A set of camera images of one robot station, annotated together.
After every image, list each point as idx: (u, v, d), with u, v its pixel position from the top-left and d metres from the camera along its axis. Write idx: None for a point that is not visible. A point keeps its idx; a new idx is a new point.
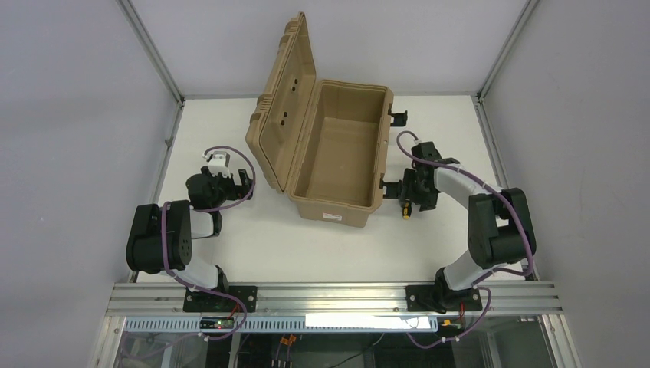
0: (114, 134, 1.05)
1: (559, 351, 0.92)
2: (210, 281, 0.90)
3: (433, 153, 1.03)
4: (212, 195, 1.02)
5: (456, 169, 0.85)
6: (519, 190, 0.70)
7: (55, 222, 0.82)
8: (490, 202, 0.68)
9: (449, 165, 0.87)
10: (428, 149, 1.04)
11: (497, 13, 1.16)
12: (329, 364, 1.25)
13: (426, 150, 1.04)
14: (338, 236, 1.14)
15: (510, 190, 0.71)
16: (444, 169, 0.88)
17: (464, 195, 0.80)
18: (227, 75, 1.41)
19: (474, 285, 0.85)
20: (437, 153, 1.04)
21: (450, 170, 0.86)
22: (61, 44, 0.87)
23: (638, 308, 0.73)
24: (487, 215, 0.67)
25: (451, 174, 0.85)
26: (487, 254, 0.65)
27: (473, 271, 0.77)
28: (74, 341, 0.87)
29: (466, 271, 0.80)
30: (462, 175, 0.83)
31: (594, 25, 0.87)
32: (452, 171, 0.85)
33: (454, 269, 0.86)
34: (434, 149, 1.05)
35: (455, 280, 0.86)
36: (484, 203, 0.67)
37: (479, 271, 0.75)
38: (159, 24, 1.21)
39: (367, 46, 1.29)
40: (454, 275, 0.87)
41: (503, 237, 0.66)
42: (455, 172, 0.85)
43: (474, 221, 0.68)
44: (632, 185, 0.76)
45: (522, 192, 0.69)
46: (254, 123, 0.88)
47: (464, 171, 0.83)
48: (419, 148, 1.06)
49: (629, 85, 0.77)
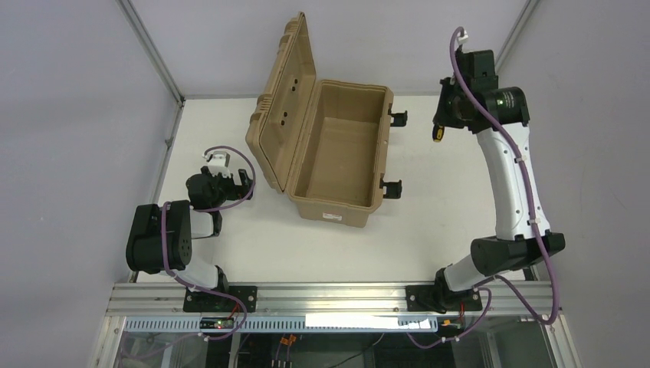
0: (114, 134, 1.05)
1: (559, 351, 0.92)
2: (210, 281, 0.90)
3: (487, 75, 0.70)
4: (212, 195, 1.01)
5: (518, 157, 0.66)
6: (563, 241, 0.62)
7: (55, 221, 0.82)
8: (521, 257, 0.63)
9: (511, 142, 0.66)
10: (483, 67, 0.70)
11: (497, 14, 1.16)
12: (329, 364, 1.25)
13: (479, 67, 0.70)
14: (338, 236, 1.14)
15: (553, 239, 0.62)
16: (502, 141, 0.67)
17: (503, 199, 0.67)
18: (227, 75, 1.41)
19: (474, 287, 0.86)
20: (494, 72, 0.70)
21: (507, 149, 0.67)
22: (61, 43, 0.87)
23: (638, 308, 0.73)
24: (512, 264, 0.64)
25: (507, 158, 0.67)
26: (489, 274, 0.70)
27: (471, 277, 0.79)
28: (74, 341, 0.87)
29: (467, 274, 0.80)
30: (517, 171, 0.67)
31: (594, 25, 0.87)
32: (511, 156, 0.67)
33: (454, 271, 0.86)
34: (491, 64, 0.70)
35: (454, 282, 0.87)
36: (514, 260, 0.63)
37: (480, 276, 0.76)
38: (159, 24, 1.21)
39: (367, 46, 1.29)
40: (453, 277, 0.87)
41: (517, 267, 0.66)
42: (512, 159, 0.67)
43: (497, 257, 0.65)
44: (631, 185, 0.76)
45: (563, 244, 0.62)
46: (254, 123, 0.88)
47: (523, 164, 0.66)
48: (471, 59, 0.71)
49: (629, 84, 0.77)
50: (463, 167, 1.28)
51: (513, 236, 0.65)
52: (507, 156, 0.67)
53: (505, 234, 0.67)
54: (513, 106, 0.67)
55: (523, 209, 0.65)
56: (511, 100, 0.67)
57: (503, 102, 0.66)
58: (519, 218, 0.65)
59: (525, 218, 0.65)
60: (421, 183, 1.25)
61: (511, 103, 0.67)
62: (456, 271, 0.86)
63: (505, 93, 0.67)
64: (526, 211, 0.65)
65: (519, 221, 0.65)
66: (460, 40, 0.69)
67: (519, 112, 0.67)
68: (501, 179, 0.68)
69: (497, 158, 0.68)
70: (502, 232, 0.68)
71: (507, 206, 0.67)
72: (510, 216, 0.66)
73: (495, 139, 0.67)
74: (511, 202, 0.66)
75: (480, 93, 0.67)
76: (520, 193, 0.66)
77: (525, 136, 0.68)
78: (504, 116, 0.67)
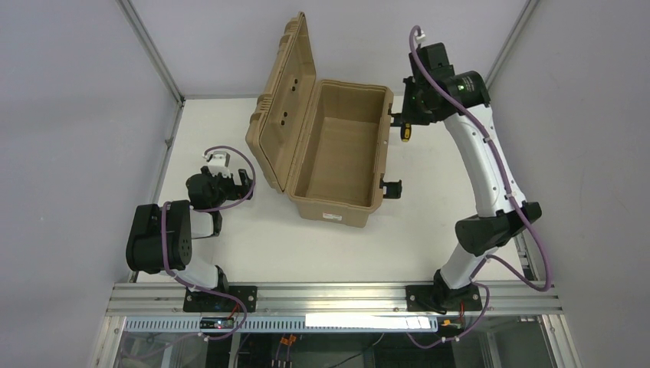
0: (114, 134, 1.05)
1: (559, 351, 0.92)
2: (210, 281, 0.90)
3: (444, 65, 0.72)
4: (212, 195, 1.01)
5: (487, 138, 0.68)
6: (539, 207, 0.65)
7: (55, 221, 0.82)
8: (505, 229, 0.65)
9: (477, 123, 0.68)
10: (438, 57, 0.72)
11: (497, 13, 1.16)
12: (329, 363, 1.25)
13: (434, 58, 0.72)
14: (338, 236, 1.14)
15: (531, 207, 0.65)
16: (469, 125, 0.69)
17: (479, 179, 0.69)
18: (227, 75, 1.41)
19: (471, 279, 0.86)
20: (449, 62, 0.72)
21: (475, 131, 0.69)
22: (60, 42, 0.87)
23: (638, 308, 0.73)
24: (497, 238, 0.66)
25: (476, 139, 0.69)
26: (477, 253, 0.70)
27: (466, 264, 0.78)
28: (74, 341, 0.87)
29: (461, 264, 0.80)
30: (487, 149, 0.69)
31: (595, 25, 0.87)
32: (479, 136, 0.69)
33: (448, 267, 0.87)
34: (445, 54, 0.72)
35: (452, 277, 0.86)
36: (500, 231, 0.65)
37: (474, 261, 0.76)
38: (159, 24, 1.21)
39: (367, 45, 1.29)
40: (449, 273, 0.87)
41: (500, 241, 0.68)
42: (481, 140, 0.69)
43: (481, 234, 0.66)
44: (631, 186, 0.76)
45: (540, 209, 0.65)
46: (254, 123, 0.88)
47: (492, 143, 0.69)
48: (425, 52, 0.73)
49: (629, 85, 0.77)
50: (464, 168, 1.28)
51: (494, 212, 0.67)
52: (477, 137, 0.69)
53: (487, 212, 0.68)
54: (474, 90, 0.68)
55: (499, 185, 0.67)
56: (471, 84, 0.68)
57: (464, 87, 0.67)
58: (497, 195, 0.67)
59: (502, 194, 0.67)
60: (421, 183, 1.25)
61: (472, 87, 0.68)
62: (450, 267, 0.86)
63: (464, 78, 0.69)
64: (502, 186, 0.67)
65: (497, 198, 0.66)
66: (419, 39, 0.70)
67: (480, 95, 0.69)
68: (474, 159, 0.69)
69: (467, 139, 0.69)
70: (482, 210, 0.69)
71: (483, 185, 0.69)
72: (488, 194, 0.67)
73: (462, 124, 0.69)
74: (487, 180, 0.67)
75: (441, 81, 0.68)
76: (494, 171, 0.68)
77: (489, 116, 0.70)
78: (467, 100, 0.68)
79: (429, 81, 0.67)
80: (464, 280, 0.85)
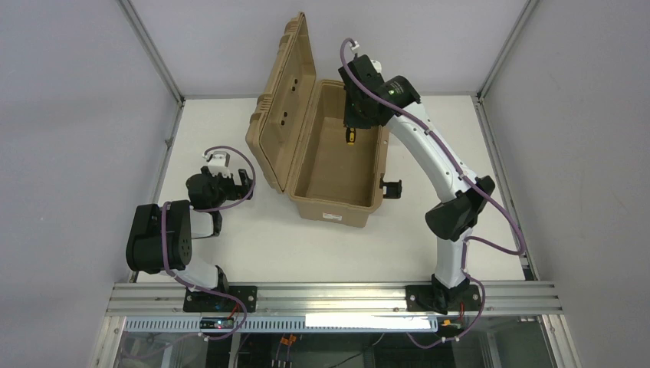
0: (114, 134, 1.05)
1: (559, 351, 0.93)
2: (210, 281, 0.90)
3: (373, 75, 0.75)
4: (212, 195, 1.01)
5: (427, 129, 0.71)
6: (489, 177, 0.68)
7: (55, 222, 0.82)
8: (468, 206, 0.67)
9: (415, 118, 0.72)
10: (366, 69, 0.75)
11: (497, 14, 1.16)
12: (329, 363, 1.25)
13: (362, 70, 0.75)
14: (338, 236, 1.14)
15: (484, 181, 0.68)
16: (408, 123, 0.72)
17: (431, 168, 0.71)
18: (227, 75, 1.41)
19: (466, 274, 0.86)
20: (375, 70, 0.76)
21: (415, 126, 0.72)
22: (61, 43, 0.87)
23: (638, 308, 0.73)
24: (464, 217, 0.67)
25: (418, 134, 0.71)
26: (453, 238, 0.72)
27: (452, 254, 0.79)
28: (74, 341, 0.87)
29: (448, 256, 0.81)
30: (431, 140, 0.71)
31: (594, 25, 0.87)
32: (420, 129, 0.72)
33: (439, 268, 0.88)
34: (371, 64, 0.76)
35: (447, 277, 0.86)
36: (463, 210, 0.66)
37: (456, 248, 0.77)
38: (159, 24, 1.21)
39: (367, 45, 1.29)
40: (442, 274, 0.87)
41: (467, 220, 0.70)
42: (423, 133, 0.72)
43: (448, 219, 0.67)
44: (632, 186, 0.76)
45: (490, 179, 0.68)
46: (254, 123, 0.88)
47: (433, 134, 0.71)
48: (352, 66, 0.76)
49: (629, 85, 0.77)
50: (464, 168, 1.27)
51: (453, 195, 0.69)
52: (418, 132, 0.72)
53: (448, 197, 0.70)
54: (403, 91, 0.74)
55: (450, 169, 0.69)
56: (400, 87, 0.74)
57: (394, 91, 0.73)
58: (451, 179, 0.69)
59: (455, 176, 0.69)
60: (421, 183, 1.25)
61: (402, 89, 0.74)
62: (441, 267, 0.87)
63: (393, 83, 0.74)
64: (453, 169, 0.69)
65: (452, 181, 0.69)
66: (354, 50, 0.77)
67: (410, 95, 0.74)
68: (421, 153, 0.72)
69: (411, 136, 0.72)
70: (442, 195, 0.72)
71: (436, 172, 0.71)
72: (444, 179, 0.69)
73: (402, 124, 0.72)
74: (439, 168, 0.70)
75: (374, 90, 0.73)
76: (441, 157, 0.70)
77: (423, 111, 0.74)
78: (400, 102, 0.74)
79: (366, 92, 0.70)
80: (459, 276, 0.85)
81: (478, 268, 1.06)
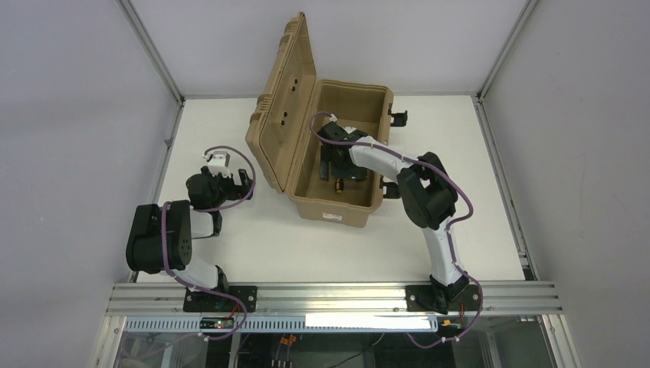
0: (113, 134, 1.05)
1: (559, 351, 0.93)
2: (210, 280, 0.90)
3: (339, 133, 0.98)
4: (212, 195, 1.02)
5: (370, 145, 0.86)
6: (433, 153, 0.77)
7: (54, 222, 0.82)
8: (415, 175, 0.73)
9: (361, 141, 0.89)
10: (333, 129, 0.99)
11: (497, 12, 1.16)
12: (329, 364, 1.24)
13: (329, 129, 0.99)
14: (338, 236, 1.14)
15: (426, 155, 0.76)
16: (358, 146, 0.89)
17: (386, 168, 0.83)
18: (227, 75, 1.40)
19: (461, 268, 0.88)
20: (340, 128, 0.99)
21: (362, 146, 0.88)
22: (61, 43, 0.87)
23: (638, 308, 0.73)
24: (418, 187, 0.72)
25: (366, 150, 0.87)
26: (430, 217, 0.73)
27: (439, 246, 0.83)
28: (74, 341, 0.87)
29: (437, 251, 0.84)
30: (375, 149, 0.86)
31: (595, 24, 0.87)
32: (366, 146, 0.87)
33: (434, 266, 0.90)
34: (335, 125, 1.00)
35: (443, 274, 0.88)
36: (411, 177, 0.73)
37: (441, 239, 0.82)
38: (159, 23, 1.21)
39: (367, 45, 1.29)
40: (438, 273, 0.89)
41: (440, 202, 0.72)
42: (369, 148, 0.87)
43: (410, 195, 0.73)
44: (634, 186, 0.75)
45: (434, 154, 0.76)
46: (254, 123, 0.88)
47: (376, 144, 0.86)
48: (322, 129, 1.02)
49: (630, 84, 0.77)
50: (464, 168, 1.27)
51: None
52: (366, 149, 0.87)
53: None
54: (355, 135, 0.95)
55: (392, 158, 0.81)
56: (352, 133, 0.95)
57: (347, 137, 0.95)
58: (396, 164, 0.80)
59: (399, 162, 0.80)
60: None
61: (353, 134, 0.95)
62: (435, 265, 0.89)
63: (349, 133, 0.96)
64: (395, 157, 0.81)
65: (398, 165, 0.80)
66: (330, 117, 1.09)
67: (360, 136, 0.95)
68: (375, 162, 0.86)
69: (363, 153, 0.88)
70: None
71: (389, 169, 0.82)
72: (393, 168, 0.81)
73: (356, 150, 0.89)
74: (386, 161, 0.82)
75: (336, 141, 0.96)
76: (385, 154, 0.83)
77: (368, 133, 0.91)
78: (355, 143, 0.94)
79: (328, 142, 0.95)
80: (454, 271, 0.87)
81: (478, 268, 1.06)
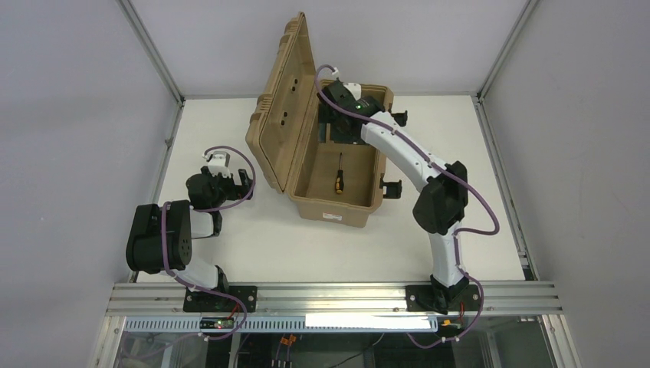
0: (113, 134, 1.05)
1: (559, 351, 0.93)
2: (210, 280, 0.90)
3: (346, 96, 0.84)
4: (212, 195, 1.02)
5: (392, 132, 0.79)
6: (458, 162, 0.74)
7: (55, 222, 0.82)
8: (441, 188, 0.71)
9: (382, 123, 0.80)
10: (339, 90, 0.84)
11: (497, 12, 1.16)
12: (329, 364, 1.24)
13: (336, 91, 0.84)
14: (338, 236, 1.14)
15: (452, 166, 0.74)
16: (376, 126, 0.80)
17: (404, 162, 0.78)
18: (227, 74, 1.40)
19: (464, 271, 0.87)
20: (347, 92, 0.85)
21: (382, 129, 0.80)
22: (61, 43, 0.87)
23: (638, 308, 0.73)
24: (440, 201, 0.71)
25: (385, 136, 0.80)
26: (441, 226, 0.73)
27: (442, 248, 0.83)
28: (74, 341, 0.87)
29: (440, 252, 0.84)
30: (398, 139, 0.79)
31: (595, 24, 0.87)
32: (386, 131, 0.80)
33: (435, 268, 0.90)
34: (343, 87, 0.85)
35: (444, 275, 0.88)
36: (437, 191, 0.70)
37: (446, 242, 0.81)
38: (159, 23, 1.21)
39: (367, 44, 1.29)
40: (439, 274, 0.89)
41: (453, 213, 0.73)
42: (389, 134, 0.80)
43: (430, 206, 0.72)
44: (634, 187, 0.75)
45: (460, 165, 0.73)
46: (254, 123, 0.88)
47: (398, 133, 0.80)
48: (327, 90, 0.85)
49: (630, 85, 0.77)
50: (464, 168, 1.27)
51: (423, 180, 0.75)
52: (385, 134, 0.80)
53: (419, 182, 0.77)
54: (370, 105, 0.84)
55: (418, 159, 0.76)
56: (366, 103, 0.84)
57: (361, 106, 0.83)
58: (421, 168, 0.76)
59: (425, 165, 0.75)
60: None
61: (368, 103, 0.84)
62: (438, 267, 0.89)
63: (361, 101, 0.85)
64: (421, 159, 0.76)
65: (422, 170, 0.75)
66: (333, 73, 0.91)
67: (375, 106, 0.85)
68: (392, 152, 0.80)
69: (379, 138, 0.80)
70: (418, 183, 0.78)
71: (408, 165, 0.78)
72: (415, 169, 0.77)
73: (372, 129, 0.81)
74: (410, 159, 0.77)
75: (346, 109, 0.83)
76: (409, 149, 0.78)
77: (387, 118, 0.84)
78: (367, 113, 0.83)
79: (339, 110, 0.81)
80: (456, 273, 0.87)
81: (478, 268, 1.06)
